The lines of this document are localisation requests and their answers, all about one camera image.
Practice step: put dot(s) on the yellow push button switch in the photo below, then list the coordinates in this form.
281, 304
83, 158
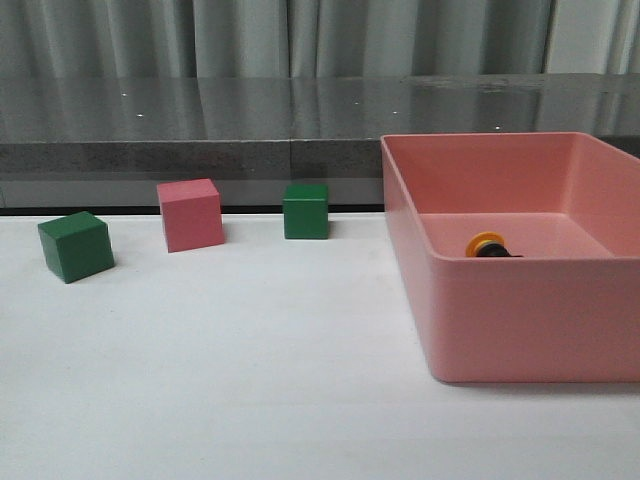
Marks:
488, 244

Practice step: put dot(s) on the right green wooden cube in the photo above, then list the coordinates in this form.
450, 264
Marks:
305, 210

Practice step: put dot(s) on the green wooden cube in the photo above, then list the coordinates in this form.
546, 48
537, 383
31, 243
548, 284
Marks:
76, 246
305, 210

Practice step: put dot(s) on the pink wooden cube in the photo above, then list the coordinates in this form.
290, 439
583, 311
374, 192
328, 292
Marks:
191, 214

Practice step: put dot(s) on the grey glossy back table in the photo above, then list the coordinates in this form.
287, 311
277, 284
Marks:
105, 144

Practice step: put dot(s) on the left green wooden cube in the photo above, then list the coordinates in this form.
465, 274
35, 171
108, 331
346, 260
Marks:
76, 246

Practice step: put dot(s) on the pink plastic bin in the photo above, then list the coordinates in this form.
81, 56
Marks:
568, 310

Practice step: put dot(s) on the grey curtain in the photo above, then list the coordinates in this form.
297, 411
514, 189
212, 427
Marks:
314, 39

